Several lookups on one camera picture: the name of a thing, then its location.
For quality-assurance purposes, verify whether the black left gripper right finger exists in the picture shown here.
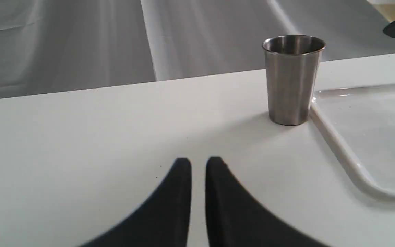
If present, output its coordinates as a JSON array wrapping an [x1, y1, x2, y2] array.
[[205, 157, 324, 247]]

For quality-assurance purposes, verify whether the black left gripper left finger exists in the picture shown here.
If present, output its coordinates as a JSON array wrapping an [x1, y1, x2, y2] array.
[[84, 158, 192, 247]]

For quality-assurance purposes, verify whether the clear plastic squeeze bottle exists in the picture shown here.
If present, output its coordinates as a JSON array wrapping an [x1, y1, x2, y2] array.
[[367, 0, 395, 29]]

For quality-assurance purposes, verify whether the stainless steel cup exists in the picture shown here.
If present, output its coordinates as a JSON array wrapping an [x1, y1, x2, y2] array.
[[262, 35, 326, 126]]

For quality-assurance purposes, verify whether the white plastic tray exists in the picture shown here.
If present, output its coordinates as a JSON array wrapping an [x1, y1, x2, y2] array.
[[310, 83, 395, 200]]

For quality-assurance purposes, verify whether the grey backdrop cloth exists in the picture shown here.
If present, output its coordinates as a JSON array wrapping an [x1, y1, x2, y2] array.
[[0, 0, 395, 98]]

